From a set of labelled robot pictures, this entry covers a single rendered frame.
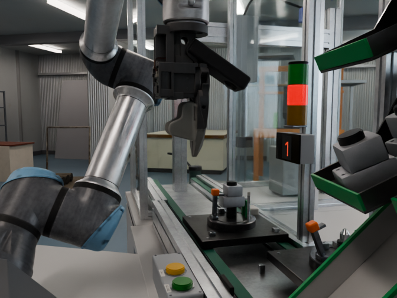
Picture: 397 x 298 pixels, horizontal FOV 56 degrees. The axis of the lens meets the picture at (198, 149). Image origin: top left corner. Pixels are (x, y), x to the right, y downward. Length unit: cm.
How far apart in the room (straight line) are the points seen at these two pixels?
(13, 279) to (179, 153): 114
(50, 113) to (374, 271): 1163
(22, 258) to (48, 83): 1128
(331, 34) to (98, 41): 140
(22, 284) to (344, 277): 56
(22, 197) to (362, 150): 66
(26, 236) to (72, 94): 1031
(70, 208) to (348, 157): 60
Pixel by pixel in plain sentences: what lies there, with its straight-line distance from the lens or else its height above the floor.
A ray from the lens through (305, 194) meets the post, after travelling 99.
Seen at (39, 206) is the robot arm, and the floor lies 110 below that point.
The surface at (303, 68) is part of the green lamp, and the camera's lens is 96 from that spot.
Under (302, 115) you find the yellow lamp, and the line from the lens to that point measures 95.
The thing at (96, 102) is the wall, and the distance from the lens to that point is 879.
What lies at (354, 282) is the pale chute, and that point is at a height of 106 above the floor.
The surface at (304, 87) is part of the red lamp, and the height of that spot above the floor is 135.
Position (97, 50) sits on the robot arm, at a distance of 98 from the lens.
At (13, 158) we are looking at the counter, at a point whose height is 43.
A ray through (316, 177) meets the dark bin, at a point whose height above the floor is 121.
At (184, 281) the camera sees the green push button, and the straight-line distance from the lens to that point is 76.
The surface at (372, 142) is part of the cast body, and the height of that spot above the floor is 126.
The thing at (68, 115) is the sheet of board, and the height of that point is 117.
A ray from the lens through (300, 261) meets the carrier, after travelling 88.
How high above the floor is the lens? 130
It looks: 6 degrees down
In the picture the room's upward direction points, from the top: straight up
